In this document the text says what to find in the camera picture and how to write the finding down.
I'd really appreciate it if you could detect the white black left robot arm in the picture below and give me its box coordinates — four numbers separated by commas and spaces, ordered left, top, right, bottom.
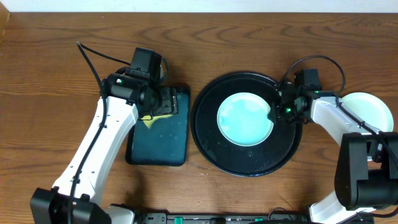
30, 73, 178, 223

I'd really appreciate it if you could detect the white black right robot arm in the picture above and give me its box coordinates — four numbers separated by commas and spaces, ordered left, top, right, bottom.
267, 83, 397, 223

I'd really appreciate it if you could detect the round black tray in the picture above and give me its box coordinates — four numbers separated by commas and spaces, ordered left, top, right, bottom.
191, 72, 302, 177

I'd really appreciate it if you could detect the rectangular black water tray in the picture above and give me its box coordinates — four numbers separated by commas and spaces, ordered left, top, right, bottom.
125, 86, 190, 166

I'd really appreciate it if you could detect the green yellow sponge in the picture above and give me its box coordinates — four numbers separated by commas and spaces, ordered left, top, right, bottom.
141, 114, 172, 129

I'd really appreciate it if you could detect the light green plate with stain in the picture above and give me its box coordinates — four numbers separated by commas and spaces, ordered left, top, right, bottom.
216, 92, 274, 147

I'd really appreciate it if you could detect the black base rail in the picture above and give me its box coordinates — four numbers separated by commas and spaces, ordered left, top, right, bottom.
133, 211, 375, 224

